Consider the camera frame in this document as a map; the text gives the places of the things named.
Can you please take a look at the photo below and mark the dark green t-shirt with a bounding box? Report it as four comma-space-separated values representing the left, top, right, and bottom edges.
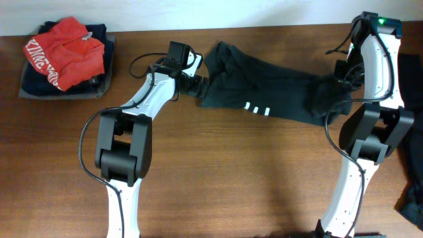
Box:
200, 42, 352, 126

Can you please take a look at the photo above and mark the grey folded garment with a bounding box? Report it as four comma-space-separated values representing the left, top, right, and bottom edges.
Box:
19, 33, 116, 100

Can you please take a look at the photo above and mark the left black camera cable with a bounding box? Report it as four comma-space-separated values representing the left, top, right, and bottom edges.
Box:
77, 49, 199, 238

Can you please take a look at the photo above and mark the black garment white logo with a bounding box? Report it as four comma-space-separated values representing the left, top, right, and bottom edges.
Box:
398, 54, 422, 229

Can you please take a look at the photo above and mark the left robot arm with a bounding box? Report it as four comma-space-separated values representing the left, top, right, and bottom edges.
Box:
95, 42, 202, 237

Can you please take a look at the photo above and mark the navy folded garment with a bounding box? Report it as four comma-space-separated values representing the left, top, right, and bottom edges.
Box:
21, 24, 114, 98

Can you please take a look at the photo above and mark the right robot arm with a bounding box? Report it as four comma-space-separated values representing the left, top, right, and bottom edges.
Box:
313, 11, 414, 237

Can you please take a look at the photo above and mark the right black camera cable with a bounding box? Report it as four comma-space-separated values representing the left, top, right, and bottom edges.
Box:
323, 16, 396, 238

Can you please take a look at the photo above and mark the red folded shirt white lettering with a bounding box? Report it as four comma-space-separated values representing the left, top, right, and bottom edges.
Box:
23, 17, 104, 91

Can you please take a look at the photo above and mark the black camera cable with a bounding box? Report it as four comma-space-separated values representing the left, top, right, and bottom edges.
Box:
77, 49, 199, 238
323, 16, 396, 238

